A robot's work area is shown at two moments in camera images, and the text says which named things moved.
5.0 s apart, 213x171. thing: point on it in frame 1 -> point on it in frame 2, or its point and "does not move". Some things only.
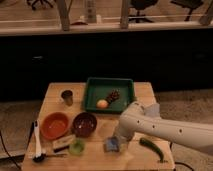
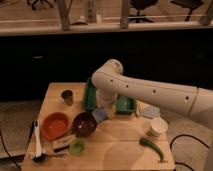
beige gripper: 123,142 -> 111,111
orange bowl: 55,125 does not move
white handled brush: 38,147 does not move
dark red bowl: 85,124 does not move
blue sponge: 111,144 -> 99,114
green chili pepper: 153,148 does not move
